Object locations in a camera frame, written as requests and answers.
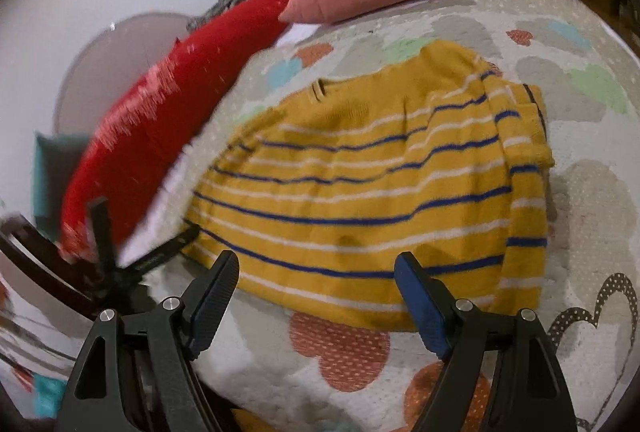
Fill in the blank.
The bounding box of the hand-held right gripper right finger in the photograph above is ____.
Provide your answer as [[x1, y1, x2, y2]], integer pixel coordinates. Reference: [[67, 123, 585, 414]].
[[394, 252, 581, 432]]

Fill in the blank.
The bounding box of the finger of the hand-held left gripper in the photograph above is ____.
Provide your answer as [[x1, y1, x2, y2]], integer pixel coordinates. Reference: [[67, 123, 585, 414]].
[[117, 223, 202, 280], [87, 198, 118, 270]]

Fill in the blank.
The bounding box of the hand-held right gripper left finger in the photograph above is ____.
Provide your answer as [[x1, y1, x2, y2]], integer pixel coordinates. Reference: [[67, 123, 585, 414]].
[[54, 250, 241, 432]]

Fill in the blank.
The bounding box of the yellow striped sweater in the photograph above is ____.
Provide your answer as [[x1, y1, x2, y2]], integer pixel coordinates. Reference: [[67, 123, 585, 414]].
[[181, 39, 556, 333]]

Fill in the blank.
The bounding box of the dark wooden chair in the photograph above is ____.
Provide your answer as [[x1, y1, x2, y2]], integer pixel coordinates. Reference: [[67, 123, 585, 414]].
[[0, 216, 101, 317]]

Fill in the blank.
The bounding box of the teal cushion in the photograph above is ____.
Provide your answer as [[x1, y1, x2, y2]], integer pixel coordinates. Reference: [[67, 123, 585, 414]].
[[32, 132, 93, 233]]

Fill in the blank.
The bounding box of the red quilt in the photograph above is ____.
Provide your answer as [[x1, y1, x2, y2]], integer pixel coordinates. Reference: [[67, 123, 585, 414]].
[[59, 0, 306, 260]]

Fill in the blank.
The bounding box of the round white headboard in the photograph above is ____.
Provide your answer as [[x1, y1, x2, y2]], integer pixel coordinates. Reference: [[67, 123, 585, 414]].
[[54, 12, 201, 137]]

